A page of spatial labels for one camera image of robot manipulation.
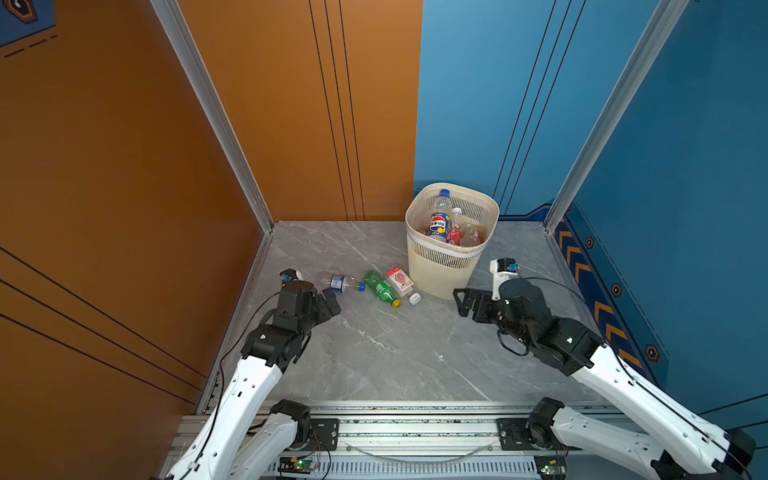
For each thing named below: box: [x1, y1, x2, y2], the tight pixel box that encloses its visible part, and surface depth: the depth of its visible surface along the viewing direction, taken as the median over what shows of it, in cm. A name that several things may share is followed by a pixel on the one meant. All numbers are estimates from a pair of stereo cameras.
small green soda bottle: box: [363, 270, 402, 309], surface depth 98 cm
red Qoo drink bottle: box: [446, 207, 463, 246], surface depth 89 cm
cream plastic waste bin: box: [405, 182, 500, 300], surface depth 91 cm
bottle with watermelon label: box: [386, 266, 422, 306], surface depth 99 cm
